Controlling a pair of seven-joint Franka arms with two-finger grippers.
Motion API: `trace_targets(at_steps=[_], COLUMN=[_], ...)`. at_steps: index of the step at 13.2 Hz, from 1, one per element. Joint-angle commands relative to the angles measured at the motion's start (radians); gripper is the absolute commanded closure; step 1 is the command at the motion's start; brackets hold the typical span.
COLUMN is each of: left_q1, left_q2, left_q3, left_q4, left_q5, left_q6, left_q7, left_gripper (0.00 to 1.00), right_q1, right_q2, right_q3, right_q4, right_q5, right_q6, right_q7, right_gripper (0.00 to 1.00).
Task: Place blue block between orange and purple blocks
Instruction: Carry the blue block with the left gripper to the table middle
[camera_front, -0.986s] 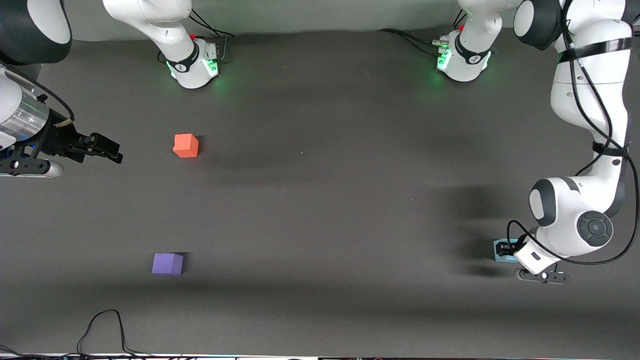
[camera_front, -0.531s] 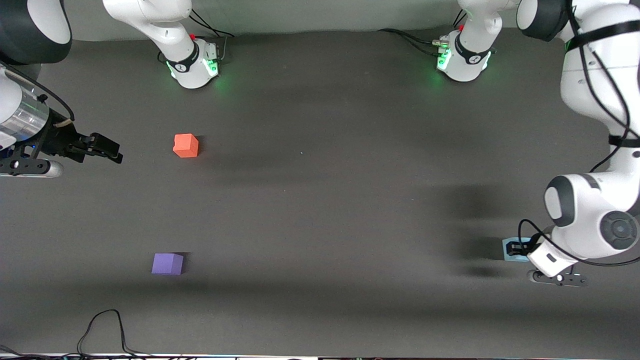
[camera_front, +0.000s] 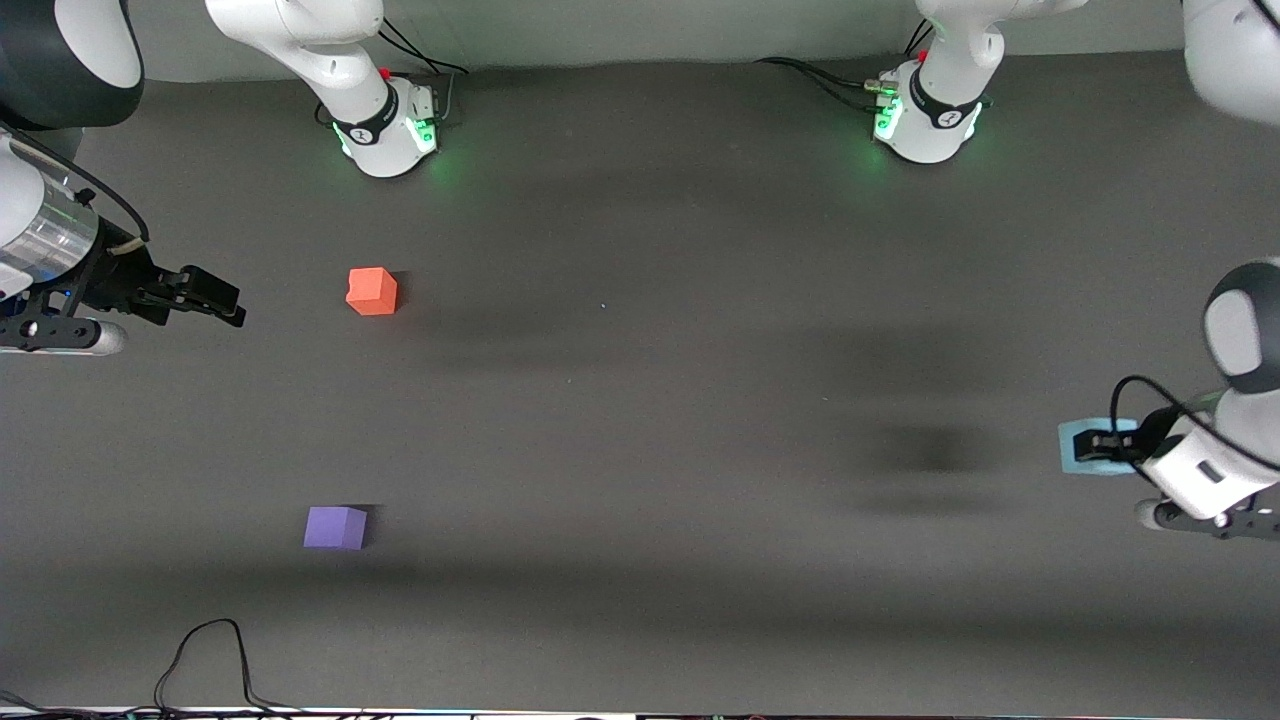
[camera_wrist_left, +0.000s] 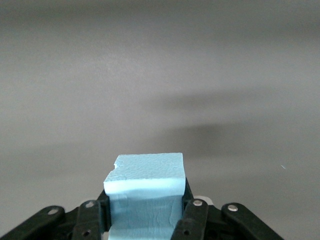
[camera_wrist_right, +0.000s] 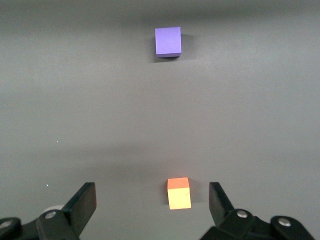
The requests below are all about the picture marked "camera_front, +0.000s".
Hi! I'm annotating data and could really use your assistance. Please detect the purple foam block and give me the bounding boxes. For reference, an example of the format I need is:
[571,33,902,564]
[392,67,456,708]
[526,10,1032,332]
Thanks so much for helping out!
[303,506,368,551]

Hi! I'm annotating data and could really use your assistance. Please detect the orange foam block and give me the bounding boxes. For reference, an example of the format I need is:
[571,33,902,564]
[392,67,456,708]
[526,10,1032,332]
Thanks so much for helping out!
[346,267,399,317]

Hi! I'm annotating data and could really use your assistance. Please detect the black left arm base cables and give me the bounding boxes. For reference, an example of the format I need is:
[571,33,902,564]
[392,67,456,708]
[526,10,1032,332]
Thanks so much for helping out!
[754,20,936,113]

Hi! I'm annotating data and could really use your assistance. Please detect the thin black looped table cable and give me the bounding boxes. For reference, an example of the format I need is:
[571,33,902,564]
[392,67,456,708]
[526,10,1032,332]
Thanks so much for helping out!
[0,618,301,719]

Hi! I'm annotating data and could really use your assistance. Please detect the light blue foam block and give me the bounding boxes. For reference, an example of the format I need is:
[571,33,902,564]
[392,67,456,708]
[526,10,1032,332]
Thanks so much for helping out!
[1057,417,1143,477]

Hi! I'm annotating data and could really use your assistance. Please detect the dark grey table mat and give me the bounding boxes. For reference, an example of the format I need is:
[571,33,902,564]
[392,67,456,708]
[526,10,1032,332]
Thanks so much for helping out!
[0,35,1280,717]

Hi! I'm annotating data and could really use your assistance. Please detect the black arm base cables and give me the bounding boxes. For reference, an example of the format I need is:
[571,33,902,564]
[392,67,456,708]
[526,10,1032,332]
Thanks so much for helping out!
[754,20,936,113]
[375,17,471,127]

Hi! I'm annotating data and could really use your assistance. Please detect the black right arm base cables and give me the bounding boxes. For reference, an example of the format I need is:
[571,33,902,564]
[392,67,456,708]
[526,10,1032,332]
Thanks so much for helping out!
[375,17,471,127]

